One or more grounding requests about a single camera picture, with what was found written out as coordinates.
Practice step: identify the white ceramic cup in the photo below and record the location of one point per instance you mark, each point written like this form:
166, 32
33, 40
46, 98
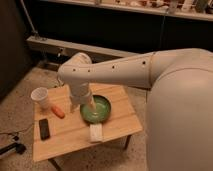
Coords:
40, 96

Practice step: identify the wooden table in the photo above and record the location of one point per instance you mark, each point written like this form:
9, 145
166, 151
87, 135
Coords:
72, 133

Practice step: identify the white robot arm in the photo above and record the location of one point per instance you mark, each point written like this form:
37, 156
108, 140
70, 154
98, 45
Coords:
179, 120

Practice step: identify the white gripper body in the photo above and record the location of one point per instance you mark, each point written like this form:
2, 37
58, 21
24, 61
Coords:
80, 93

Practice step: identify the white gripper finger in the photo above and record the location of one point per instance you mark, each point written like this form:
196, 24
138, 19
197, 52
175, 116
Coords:
91, 104
73, 105

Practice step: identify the green bowl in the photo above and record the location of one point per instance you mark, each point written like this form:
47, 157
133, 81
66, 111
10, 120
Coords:
101, 113

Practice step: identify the long wooden shelf beam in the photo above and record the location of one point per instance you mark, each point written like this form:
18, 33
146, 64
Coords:
64, 48

